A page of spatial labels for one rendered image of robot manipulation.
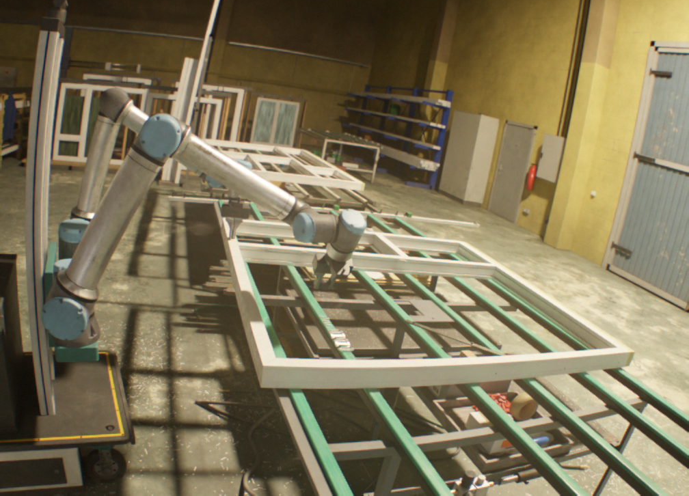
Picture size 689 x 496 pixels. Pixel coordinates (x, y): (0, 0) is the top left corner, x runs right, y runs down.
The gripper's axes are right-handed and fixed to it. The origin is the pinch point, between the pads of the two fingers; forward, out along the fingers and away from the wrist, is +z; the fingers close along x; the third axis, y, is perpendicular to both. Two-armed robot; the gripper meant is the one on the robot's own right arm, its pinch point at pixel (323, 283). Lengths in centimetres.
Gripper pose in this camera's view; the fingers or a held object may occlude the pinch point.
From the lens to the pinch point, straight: 184.7
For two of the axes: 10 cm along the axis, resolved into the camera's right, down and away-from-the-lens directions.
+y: -2.0, -7.7, 6.1
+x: -9.2, -0.7, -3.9
